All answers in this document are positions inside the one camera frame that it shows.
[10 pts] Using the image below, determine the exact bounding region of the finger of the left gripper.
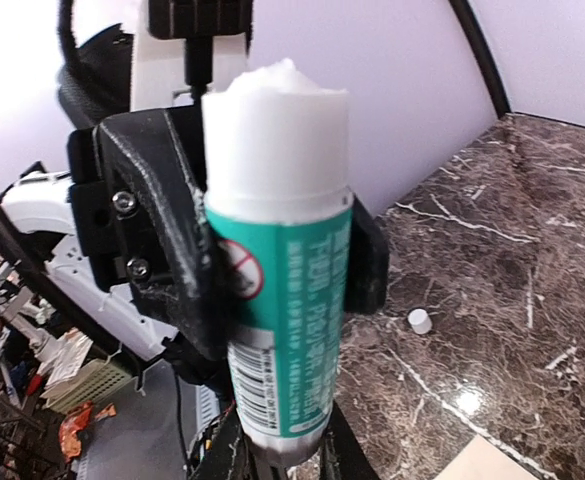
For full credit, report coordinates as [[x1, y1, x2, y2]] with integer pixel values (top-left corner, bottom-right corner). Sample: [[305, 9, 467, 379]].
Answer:
[[345, 199, 390, 315]]

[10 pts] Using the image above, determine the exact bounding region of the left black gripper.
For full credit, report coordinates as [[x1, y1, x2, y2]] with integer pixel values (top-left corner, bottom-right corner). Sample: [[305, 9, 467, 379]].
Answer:
[[68, 107, 235, 360]]

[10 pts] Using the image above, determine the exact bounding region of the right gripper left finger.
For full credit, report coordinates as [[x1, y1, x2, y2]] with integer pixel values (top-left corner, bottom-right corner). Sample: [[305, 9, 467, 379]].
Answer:
[[191, 409, 272, 480]]

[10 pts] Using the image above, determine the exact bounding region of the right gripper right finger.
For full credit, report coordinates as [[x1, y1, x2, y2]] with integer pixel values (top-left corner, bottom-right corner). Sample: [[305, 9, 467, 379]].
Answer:
[[321, 402, 377, 480]]

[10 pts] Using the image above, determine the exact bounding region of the small white glue cap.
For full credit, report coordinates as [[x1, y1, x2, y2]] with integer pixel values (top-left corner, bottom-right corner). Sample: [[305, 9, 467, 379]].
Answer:
[[408, 308, 433, 335]]

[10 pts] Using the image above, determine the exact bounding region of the white green glue stick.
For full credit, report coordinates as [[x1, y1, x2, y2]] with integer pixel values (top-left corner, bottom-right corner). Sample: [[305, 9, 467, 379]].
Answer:
[[202, 59, 354, 467]]

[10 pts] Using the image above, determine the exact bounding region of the beige paper envelope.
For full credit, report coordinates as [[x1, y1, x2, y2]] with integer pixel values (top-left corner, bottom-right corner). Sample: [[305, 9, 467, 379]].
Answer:
[[435, 435, 545, 480]]

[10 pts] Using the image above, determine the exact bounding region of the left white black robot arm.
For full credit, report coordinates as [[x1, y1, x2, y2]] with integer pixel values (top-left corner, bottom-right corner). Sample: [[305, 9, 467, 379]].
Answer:
[[57, 18, 238, 395]]

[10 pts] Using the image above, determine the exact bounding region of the white slotted cable duct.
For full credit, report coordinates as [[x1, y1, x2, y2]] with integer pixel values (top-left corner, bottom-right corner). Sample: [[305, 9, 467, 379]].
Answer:
[[195, 385, 220, 430]]

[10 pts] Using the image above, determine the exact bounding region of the left black frame post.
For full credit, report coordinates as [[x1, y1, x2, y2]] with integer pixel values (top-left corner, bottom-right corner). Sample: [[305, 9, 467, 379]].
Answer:
[[448, 0, 511, 118]]

